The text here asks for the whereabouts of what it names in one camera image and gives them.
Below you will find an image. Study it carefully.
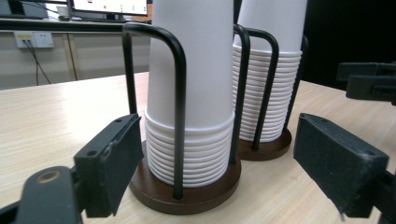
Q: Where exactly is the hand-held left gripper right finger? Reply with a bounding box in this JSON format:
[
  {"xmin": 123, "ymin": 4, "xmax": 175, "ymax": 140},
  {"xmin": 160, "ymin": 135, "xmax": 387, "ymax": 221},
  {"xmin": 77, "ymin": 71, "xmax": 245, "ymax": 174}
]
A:
[{"xmin": 292, "ymin": 112, "xmax": 390, "ymax": 218}]

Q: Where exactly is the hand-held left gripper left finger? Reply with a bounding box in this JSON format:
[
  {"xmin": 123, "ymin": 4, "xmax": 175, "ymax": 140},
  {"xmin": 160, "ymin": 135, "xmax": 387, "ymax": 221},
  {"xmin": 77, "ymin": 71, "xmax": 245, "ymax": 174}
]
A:
[{"xmin": 74, "ymin": 113, "xmax": 145, "ymax": 218}]

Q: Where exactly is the black wire cup holder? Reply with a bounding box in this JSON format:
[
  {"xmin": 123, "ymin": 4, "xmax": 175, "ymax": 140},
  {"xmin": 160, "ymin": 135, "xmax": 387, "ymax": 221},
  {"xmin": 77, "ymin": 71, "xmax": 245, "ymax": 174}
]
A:
[
  {"xmin": 121, "ymin": 21, "xmax": 251, "ymax": 216},
  {"xmin": 237, "ymin": 27, "xmax": 309, "ymax": 161}
]

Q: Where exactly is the stack of white paper cups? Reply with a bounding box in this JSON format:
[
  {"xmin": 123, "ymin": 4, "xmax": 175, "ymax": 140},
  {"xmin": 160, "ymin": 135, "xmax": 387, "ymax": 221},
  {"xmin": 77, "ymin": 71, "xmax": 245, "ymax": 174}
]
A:
[
  {"xmin": 232, "ymin": 0, "xmax": 308, "ymax": 144},
  {"xmin": 143, "ymin": 0, "xmax": 236, "ymax": 189}
]

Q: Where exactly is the black curtain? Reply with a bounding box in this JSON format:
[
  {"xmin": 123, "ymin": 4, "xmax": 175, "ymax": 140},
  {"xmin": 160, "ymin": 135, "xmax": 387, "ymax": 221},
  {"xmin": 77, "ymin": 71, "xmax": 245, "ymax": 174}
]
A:
[{"xmin": 303, "ymin": 0, "xmax": 396, "ymax": 91}]

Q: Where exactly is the dark desk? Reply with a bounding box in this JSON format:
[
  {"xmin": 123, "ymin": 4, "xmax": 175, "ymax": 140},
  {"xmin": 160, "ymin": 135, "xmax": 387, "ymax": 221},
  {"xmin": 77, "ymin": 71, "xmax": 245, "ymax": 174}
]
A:
[{"xmin": 0, "ymin": 18, "xmax": 153, "ymax": 34}]

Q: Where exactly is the lit computer monitor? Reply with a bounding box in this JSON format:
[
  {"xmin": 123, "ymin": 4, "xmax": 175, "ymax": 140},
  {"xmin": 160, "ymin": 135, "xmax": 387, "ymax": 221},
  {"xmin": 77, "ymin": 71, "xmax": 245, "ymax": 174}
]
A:
[{"xmin": 67, "ymin": 0, "xmax": 149, "ymax": 22}]

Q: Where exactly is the dark monitor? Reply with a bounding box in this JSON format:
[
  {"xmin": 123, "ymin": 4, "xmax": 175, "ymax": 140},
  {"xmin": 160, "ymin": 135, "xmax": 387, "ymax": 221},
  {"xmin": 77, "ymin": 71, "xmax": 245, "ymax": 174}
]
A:
[{"xmin": 0, "ymin": 0, "xmax": 50, "ymax": 21}]

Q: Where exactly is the black wall cable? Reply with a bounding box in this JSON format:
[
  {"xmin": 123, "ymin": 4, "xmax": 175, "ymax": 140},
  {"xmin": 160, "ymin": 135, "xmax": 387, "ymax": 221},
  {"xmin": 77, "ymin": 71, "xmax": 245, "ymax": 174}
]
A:
[{"xmin": 23, "ymin": 39, "xmax": 52, "ymax": 86}]

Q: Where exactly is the white wall socket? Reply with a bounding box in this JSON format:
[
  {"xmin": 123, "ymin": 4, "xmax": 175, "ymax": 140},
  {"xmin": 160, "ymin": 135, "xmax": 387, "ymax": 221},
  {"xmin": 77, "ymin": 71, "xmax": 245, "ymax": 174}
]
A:
[{"xmin": 13, "ymin": 31, "xmax": 55, "ymax": 49}]

